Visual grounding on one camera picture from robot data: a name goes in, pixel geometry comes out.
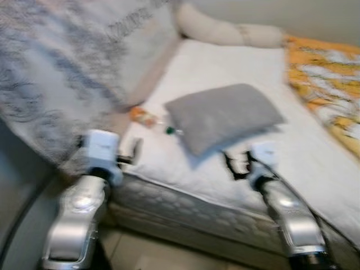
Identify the grey pillow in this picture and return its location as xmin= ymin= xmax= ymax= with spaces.
xmin=164 ymin=83 xmax=286 ymax=157

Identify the yellow cartoon egg blanket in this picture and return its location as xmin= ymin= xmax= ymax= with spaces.
xmin=286 ymin=35 xmax=360 ymax=159

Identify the grey quilted mattress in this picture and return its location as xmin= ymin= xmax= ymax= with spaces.
xmin=110 ymin=172 xmax=360 ymax=270

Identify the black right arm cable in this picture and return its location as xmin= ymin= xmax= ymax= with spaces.
xmin=270 ymin=162 xmax=360 ymax=251

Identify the white quilted mattress pad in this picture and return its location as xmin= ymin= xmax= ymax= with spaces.
xmin=115 ymin=38 xmax=360 ymax=244

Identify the orange plastic bottle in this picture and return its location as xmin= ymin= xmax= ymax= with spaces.
xmin=129 ymin=106 xmax=183 ymax=137

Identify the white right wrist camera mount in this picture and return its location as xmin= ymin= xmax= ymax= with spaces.
xmin=250 ymin=142 xmax=278 ymax=170

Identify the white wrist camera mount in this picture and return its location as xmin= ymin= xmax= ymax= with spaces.
xmin=84 ymin=129 xmax=122 ymax=186
xmin=250 ymin=142 xmax=278 ymax=170

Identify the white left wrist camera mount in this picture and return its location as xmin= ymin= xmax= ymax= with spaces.
xmin=84 ymin=129 xmax=122 ymax=186

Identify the white ornament-print headboard cushion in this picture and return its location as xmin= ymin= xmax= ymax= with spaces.
xmin=0 ymin=0 xmax=182 ymax=176

